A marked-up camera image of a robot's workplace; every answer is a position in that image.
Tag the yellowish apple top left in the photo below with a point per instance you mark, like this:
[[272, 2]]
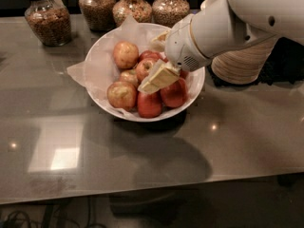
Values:
[[125, 55]]

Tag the glass jar dark cereal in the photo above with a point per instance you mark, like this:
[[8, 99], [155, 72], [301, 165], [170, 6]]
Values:
[[98, 14]]

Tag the red apple back centre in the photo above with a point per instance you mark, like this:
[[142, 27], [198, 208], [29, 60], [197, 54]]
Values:
[[150, 54]]

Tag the red apple back right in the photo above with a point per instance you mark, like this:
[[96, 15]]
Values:
[[184, 74]]

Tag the red apple front right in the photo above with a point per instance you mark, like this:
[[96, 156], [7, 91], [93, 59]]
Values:
[[175, 95]]

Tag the red apple front centre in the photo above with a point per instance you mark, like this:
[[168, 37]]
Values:
[[149, 105]]

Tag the glass jar left cereal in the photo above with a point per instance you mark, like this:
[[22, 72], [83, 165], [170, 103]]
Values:
[[50, 22]]

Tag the yellow-green apple front left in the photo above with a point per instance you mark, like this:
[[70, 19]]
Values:
[[122, 95]]

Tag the white bowl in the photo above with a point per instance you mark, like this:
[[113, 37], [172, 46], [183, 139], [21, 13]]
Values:
[[104, 51]]

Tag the glass jar colourful cereal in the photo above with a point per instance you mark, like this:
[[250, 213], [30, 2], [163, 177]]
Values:
[[140, 10]]

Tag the black mat under bowls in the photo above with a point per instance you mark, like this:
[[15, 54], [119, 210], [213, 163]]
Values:
[[285, 64]]

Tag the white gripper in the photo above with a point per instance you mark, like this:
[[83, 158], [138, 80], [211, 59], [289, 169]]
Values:
[[180, 46]]

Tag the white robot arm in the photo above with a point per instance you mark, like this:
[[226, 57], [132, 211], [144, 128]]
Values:
[[223, 25]]

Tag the red apple with sticker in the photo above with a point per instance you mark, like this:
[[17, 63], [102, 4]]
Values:
[[143, 68]]

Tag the glass jar light cereal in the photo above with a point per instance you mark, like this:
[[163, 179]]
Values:
[[169, 12]]

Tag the front stack paper bowls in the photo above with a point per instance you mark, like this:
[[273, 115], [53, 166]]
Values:
[[242, 67]]

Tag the yellow-red apple middle left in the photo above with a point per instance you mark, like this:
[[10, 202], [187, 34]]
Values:
[[129, 76]]

